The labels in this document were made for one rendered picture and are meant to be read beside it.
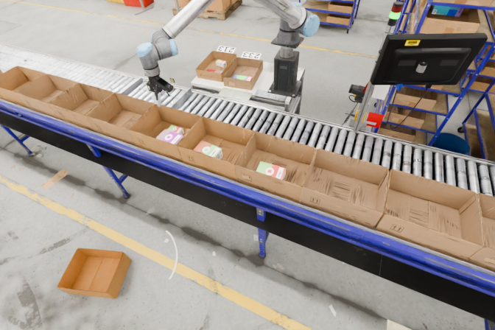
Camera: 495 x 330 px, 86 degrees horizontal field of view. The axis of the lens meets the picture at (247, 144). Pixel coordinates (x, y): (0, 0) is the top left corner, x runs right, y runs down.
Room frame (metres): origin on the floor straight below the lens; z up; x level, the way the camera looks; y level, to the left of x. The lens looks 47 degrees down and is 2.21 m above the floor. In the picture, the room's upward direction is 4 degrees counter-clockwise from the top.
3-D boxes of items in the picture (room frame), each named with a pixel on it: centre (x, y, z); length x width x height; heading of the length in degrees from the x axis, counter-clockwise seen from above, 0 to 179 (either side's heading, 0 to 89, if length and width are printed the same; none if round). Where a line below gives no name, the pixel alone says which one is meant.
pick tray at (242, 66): (2.28, -0.02, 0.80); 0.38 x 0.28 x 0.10; 158
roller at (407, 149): (1.03, -1.05, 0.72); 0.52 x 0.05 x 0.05; 152
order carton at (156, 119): (1.35, 0.53, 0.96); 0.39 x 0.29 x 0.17; 62
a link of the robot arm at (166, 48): (1.48, 0.43, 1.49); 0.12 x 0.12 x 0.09; 27
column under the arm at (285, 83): (2.06, -0.39, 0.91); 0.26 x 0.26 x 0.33; 65
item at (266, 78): (2.32, -0.07, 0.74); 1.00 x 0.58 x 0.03; 65
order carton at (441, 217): (0.62, -0.86, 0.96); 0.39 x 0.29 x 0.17; 62
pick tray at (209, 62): (2.45, 0.25, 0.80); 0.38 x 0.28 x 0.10; 156
